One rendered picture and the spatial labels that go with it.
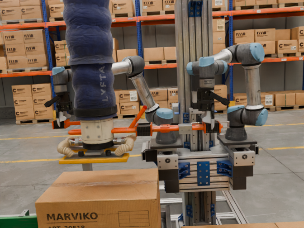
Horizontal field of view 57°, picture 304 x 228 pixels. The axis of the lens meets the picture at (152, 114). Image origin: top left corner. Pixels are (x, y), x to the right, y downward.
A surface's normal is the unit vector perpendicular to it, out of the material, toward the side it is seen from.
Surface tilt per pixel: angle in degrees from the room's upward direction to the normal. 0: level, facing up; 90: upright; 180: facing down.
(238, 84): 90
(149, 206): 90
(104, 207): 90
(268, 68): 90
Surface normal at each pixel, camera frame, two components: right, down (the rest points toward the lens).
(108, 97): 0.74, -0.14
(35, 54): -0.01, 0.24
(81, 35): -0.09, -0.01
